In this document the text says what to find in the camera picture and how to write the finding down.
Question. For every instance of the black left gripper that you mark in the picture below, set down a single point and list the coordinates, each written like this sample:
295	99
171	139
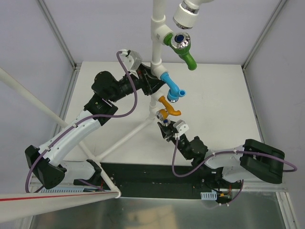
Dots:
147	81

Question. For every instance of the white water faucet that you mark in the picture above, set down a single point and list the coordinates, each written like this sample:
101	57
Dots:
186	14

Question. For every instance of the blue water faucet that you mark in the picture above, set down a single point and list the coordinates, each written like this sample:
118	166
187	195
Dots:
174	92

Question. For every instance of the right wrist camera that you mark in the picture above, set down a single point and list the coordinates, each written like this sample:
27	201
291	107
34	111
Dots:
181	128

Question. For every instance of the green water faucet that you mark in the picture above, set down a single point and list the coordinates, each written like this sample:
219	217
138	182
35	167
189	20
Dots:
181	44

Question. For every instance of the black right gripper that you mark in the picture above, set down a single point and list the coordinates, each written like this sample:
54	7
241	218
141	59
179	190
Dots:
171	132

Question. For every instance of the white PVC pipe frame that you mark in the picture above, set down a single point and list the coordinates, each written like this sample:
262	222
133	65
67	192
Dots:
14	206

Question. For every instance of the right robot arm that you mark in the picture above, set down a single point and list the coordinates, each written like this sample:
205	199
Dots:
253	160

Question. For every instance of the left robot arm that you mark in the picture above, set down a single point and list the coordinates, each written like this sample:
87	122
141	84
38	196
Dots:
46	162

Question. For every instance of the brown water faucet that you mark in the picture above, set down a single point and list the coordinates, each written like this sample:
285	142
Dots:
166	122

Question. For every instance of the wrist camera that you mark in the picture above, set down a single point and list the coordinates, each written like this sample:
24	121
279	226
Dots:
181	128
131	60

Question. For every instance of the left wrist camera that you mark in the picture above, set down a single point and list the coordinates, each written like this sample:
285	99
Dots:
131	60

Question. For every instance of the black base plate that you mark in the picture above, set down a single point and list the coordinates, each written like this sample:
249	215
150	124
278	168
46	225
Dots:
158	181

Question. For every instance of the left aluminium frame post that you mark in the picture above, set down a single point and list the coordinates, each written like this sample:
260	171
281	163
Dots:
56	32

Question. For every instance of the right white cable duct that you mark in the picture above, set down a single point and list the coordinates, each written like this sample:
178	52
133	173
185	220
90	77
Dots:
209	195

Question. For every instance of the orange water faucet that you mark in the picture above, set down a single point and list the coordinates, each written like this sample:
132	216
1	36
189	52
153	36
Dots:
167	110

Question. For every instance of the aluminium frame post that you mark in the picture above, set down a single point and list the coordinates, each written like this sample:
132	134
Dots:
263	34
56	32

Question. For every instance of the right aluminium frame post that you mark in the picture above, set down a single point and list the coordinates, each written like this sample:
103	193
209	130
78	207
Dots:
263	34

